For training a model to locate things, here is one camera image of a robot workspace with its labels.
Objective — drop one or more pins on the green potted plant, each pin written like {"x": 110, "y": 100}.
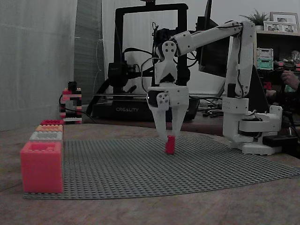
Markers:
{"x": 256, "y": 17}

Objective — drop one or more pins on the small white photo frame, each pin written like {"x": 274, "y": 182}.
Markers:
{"x": 288, "y": 28}
{"x": 273, "y": 26}

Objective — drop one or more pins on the grey Lego baseplate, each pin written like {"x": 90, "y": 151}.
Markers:
{"x": 117, "y": 168}

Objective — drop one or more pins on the black Creality 3D printer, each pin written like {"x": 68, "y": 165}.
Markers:
{"x": 131, "y": 110}

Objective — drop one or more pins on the black computer monitor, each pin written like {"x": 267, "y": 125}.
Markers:
{"x": 213, "y": 61}

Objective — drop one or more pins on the red Lego brick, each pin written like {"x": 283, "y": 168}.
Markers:
{"x": 170, "y": 146}

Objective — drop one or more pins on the white sheer curtain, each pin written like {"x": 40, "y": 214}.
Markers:
{"x": 35, "y": 58}

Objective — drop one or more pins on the orange lego block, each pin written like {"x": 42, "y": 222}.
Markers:
{"x": 49, "y": 128}

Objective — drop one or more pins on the person's hand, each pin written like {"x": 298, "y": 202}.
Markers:
{"x": 291, "y": 79}

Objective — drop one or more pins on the white lego block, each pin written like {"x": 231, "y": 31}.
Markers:
{"x": 35, "y": 137}

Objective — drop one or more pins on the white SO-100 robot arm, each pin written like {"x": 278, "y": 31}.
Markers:
{"x": 243, "y": 58}

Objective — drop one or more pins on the grey pleated blind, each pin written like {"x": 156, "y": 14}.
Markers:
{"x": 87, "y": 47}

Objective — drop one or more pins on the multicolour Lego tower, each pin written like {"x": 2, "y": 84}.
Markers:
{"x": 71, "y": 105}

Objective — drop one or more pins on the white storage crate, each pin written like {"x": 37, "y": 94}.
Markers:
{"x": 264, "y": 52}

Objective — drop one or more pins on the large white photo frame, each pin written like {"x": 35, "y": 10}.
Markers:
{"x": 284, "y": 17}

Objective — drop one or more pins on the black power strip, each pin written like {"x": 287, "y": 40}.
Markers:
{"x": 279, "y": 140}

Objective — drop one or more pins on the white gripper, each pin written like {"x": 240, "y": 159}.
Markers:
{"x": 176, "y": 96}

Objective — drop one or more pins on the wooden shelf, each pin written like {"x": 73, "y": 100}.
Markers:
{"x": 276, "y": 34}

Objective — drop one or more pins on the green storage crate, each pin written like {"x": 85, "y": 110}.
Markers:
{"x": 266, "y": 63}

